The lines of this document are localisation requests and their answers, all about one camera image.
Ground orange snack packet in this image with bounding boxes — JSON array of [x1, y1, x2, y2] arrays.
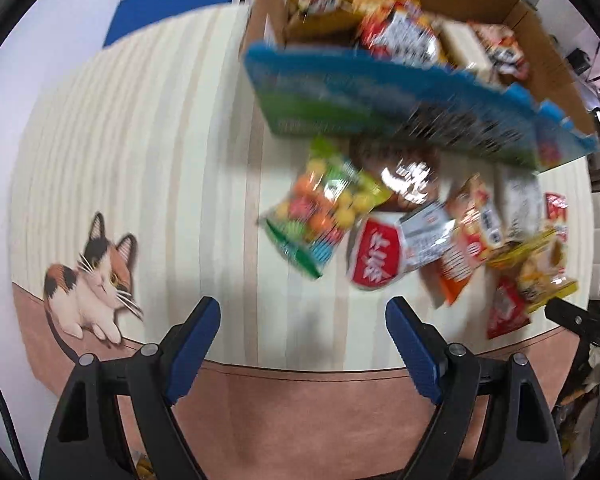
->
[[422, 175, 506, 309]]

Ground black cable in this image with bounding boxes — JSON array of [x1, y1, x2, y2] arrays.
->
[[0, 350, 32, 480]]

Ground colourful candy ball bag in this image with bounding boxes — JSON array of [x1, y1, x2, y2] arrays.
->
[[258, 137, 393, 279]]

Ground snack packets inside box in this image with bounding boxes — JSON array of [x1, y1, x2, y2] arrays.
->
[[356, 1, 449, 67]]

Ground yellow noodle packet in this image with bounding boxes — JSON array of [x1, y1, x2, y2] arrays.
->
[[286, 0, 362, 44]]

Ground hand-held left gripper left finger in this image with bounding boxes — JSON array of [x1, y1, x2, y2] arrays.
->
[[40, 296, 221, 480]]

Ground cat printed striped mat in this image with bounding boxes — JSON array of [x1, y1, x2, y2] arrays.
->
[[10, 5, 596, 461]]

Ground cardboard box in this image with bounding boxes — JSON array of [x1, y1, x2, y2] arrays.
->
[[240, 0, 599, 172]]

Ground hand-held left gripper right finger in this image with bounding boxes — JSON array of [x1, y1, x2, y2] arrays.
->
[[385, 296, 566, 480]]

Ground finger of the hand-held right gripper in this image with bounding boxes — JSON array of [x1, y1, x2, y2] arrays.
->
[[545, 299, 600, 356]]

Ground dark brown snack packet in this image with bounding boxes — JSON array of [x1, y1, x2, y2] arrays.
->
[[350, 137, 442, 213]]

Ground small red snack packet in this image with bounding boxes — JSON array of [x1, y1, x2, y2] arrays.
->
[[486, 277, 532, 341], [544, 191, 572, 235]]

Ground red and white cracker packet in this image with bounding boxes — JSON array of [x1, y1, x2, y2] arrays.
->
[[472, 22, 532, 84]]

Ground beige snack packet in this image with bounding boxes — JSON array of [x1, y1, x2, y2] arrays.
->
[[436, 20, 497, 84]]

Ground silver snack packet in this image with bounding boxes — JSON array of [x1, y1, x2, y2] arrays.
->
[[397, 200, 457, 274]]

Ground yellow snack packet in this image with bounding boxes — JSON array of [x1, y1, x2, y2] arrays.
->
[[486, 230, 579, 314]]

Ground red and white snack packet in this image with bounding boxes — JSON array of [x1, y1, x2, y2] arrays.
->
[[346, 212, 422, 292]]

